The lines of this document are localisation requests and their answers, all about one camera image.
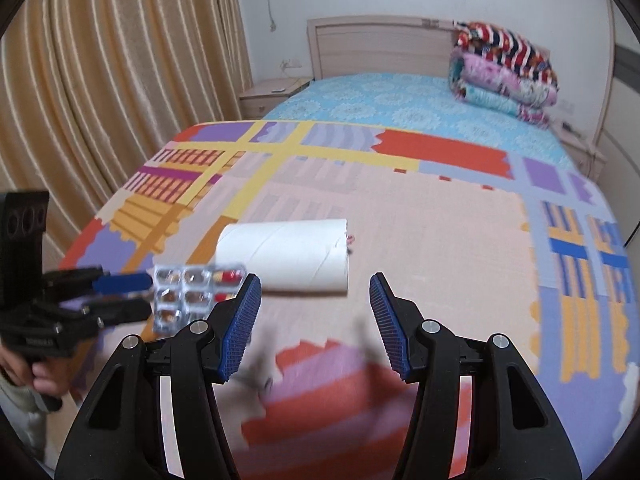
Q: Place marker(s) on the colourful foam mat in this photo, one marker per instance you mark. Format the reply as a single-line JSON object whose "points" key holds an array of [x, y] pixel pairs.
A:
{"points": [[425, 210]]}

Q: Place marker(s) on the bed with blue sheet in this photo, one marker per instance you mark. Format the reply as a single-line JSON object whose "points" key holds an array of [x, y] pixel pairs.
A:
{"points": [[400, 100]]}

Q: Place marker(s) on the pink floral folded blanket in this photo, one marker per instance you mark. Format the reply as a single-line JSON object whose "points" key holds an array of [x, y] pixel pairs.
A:
{"points": [[500, 85]]}

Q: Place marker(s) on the beige curtain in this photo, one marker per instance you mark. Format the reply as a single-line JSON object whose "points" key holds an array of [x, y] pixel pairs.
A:
{"points": [[100, 85]]}

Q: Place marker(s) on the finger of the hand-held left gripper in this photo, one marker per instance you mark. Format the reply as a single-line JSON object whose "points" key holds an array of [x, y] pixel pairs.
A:
{"points": [[125, 282], [125, 311]]}

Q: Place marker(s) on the small blister pack red capsules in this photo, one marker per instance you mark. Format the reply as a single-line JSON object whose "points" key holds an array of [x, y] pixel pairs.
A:
{"points": [[350, 242]]}

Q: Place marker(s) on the large silver blister pack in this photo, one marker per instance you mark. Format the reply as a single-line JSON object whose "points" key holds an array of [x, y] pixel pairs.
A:
{"points": [[185, 300]]}

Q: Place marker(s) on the wooden nightstand with remote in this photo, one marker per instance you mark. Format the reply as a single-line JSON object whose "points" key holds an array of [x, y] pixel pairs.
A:
{"points": [[265, 100]]}

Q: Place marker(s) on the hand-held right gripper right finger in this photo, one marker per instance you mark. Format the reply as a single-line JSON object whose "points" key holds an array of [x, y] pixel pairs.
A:
{"points": [[390, 330]]}

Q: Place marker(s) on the wooden nightstand with power strip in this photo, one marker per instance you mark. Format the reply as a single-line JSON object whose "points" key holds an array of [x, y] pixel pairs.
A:
{"points": [[582, 152]]}

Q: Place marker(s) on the wooden bed headboard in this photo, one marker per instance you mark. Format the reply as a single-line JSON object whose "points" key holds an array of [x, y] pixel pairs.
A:
{"points": [[375, 45]]}

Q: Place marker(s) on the white cardboard tube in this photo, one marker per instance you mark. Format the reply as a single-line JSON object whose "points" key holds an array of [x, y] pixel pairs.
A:
{"points": [[285, 255]]}

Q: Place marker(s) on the white wall socket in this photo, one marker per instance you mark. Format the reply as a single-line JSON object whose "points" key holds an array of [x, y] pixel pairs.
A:
{"points": [[291, 64]]}

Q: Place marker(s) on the striped folded blanket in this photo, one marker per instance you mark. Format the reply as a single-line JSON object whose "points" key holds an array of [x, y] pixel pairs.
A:
{"points": [[505, 47]]}

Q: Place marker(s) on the person's left hand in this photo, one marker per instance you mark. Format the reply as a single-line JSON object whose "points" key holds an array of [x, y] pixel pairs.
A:
{"points": [[47, 380]]}

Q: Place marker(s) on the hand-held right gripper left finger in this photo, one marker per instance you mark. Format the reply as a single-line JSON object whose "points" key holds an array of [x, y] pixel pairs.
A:
{"points": [[240, 330]]}

